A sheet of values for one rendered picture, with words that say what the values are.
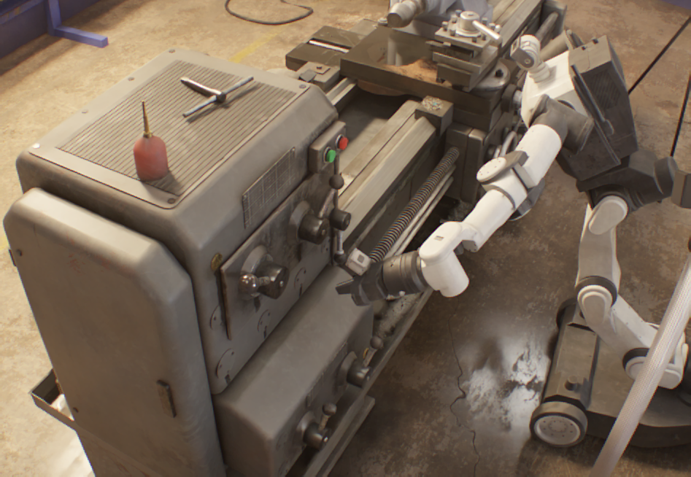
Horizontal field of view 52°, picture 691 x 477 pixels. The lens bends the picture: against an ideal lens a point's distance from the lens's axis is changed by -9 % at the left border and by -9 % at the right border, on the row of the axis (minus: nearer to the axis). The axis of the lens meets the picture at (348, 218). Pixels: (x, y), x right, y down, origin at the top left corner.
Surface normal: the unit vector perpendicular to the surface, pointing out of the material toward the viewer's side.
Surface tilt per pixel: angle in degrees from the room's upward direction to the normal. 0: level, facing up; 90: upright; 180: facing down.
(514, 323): 0
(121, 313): 90
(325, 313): 32
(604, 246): 113
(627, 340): 90
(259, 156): 45
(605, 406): 0
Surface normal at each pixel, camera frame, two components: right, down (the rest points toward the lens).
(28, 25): 0.88, 0.32
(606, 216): -0.35, 0.59
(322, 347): 0.49, -0.48
